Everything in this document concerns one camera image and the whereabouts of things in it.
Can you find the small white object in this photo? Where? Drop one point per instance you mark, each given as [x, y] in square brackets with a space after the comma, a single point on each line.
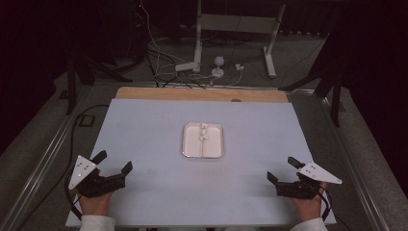
[202, 149]

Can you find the white plug adapter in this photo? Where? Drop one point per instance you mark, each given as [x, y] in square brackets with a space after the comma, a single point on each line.
[239, 67]

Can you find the metal floor rail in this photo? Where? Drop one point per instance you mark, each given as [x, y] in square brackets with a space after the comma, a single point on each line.
[359, 179]
[41, 166]

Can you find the white metal stand frame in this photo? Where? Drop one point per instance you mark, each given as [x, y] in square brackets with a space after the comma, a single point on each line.
[237, 23]

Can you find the person's left hand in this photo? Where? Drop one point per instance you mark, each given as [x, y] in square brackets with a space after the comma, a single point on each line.
[95, 205]

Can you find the pale blue table sheet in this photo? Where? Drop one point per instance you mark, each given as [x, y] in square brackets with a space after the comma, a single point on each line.
[144, 144]

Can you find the wooden table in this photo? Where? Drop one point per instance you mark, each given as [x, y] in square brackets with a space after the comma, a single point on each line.
[179, 94]

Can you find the cream rectangular tray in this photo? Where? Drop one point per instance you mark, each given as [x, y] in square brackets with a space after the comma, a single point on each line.
[192, 144]

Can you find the white marshmallow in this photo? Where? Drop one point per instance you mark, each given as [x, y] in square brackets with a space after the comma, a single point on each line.
[204, 125]
[203, 137]
[204, 131]

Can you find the white power strip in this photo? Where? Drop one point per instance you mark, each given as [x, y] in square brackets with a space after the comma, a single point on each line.
[186, 66]

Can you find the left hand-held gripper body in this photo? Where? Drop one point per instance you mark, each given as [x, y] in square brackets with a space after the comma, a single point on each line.
[96, 184]

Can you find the person's right hand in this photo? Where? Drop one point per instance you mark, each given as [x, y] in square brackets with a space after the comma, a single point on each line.
[308, 208]

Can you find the black tripod stand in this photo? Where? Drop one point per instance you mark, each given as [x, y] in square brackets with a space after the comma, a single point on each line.
[85, 69]
[330, 80]

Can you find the black floor socket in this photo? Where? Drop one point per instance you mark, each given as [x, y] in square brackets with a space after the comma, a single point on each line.
[86, 120]

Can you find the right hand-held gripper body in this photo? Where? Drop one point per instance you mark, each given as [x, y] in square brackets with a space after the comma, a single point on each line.
[298, 189]

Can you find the white round device on base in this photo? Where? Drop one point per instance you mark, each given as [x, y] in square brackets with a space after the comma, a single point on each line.
[218, 65]

